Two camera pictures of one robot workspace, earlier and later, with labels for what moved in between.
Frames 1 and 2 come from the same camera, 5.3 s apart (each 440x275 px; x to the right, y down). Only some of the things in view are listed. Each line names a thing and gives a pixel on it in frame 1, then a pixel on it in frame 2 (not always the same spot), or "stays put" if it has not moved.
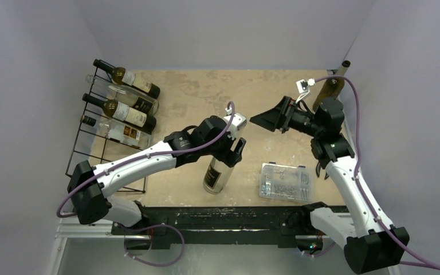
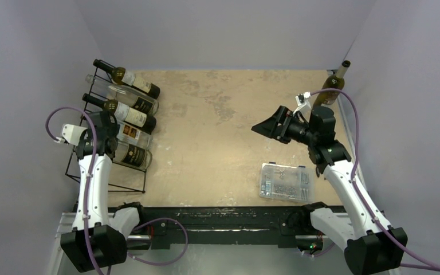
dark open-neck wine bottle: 132,116 stays put
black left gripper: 228,156 → 113,129
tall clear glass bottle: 216,176 → 132,155
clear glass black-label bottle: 126,96 stays put
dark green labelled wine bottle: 122,76 stays put
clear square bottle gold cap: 120,132 stays put
